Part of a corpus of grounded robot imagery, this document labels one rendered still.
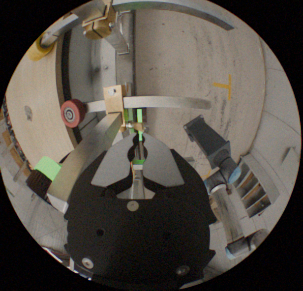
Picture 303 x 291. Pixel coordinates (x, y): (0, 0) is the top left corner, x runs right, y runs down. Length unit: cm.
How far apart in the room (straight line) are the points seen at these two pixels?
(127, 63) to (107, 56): 16
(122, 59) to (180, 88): 87
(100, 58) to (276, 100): 280
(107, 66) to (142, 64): 65
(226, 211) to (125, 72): 93
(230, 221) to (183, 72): 138
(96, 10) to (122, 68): 30
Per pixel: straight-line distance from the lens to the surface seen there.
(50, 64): 38
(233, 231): 73
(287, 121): 261
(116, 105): 26
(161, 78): 113
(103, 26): 21
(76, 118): 29
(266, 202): 323
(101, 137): 15
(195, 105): 30
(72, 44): 50
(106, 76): 54
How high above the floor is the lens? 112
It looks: 58 degrees down
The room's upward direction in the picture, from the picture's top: 176 degrees clockwise
